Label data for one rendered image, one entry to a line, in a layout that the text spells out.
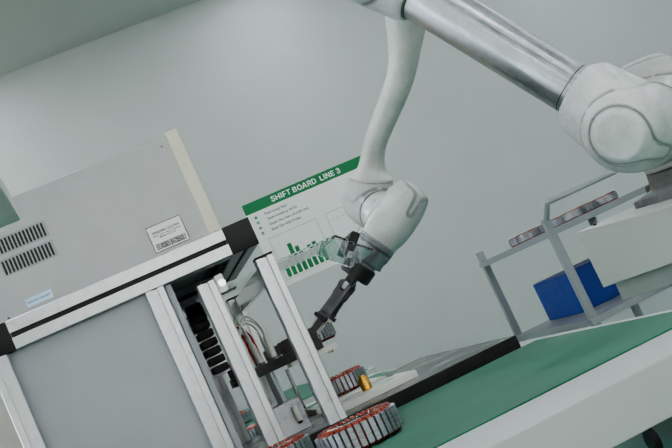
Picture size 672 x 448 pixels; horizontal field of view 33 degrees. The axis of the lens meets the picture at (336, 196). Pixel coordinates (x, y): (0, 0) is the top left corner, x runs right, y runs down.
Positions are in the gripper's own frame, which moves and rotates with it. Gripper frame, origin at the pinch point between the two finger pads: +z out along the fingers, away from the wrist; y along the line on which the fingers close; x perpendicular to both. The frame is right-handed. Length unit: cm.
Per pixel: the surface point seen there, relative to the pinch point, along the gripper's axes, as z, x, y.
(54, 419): 22, 18, -92
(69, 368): 15, 20, -90
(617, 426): -26, -38, -152
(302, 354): -5, -6, -81
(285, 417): 7, -9, -66
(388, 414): -10, -22, -114
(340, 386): 0.1, -12.8, -40.3
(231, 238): -14, 13, -83
